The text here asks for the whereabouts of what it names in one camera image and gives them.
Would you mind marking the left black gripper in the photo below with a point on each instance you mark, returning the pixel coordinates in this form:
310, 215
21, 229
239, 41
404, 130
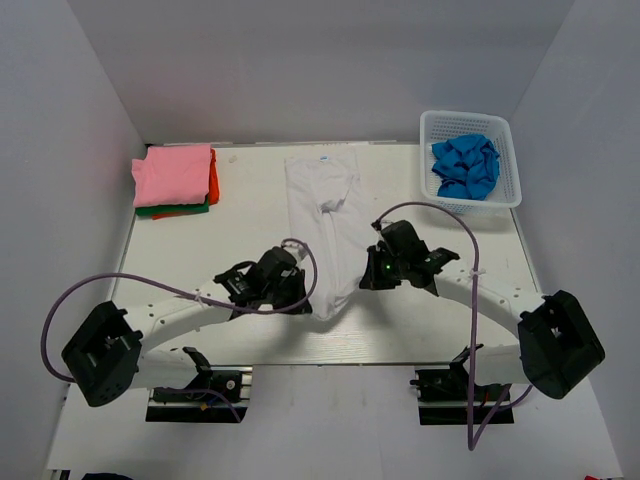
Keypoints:
296, 275

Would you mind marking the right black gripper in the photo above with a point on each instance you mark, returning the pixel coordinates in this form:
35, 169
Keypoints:
373, 278

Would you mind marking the white t shirt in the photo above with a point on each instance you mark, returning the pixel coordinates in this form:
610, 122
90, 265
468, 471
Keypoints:
329, 209

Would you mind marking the blue t shirt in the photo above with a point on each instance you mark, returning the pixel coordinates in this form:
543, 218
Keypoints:
467, 166

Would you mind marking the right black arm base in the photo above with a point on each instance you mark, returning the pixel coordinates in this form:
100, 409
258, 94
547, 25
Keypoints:
442, 398

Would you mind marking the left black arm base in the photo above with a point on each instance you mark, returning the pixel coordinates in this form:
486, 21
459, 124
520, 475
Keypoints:
220, 395

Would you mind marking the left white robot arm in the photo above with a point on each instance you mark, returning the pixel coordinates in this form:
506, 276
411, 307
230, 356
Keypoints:
116, 348

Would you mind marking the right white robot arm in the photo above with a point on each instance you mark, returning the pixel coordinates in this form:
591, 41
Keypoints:
556, 346

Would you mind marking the folded orange t shirt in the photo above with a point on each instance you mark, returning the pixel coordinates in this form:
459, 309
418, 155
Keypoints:
214, 189

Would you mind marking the white plastic basket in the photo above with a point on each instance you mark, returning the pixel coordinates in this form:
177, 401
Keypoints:
441, 125

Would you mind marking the folded pink t shirt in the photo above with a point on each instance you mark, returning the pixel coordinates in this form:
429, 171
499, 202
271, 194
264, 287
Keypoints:
174, 175

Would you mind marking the folded green t shirt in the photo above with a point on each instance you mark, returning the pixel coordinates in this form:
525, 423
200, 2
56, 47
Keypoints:
172, 210

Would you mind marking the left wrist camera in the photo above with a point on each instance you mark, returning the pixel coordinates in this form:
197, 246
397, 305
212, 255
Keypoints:
297, 248

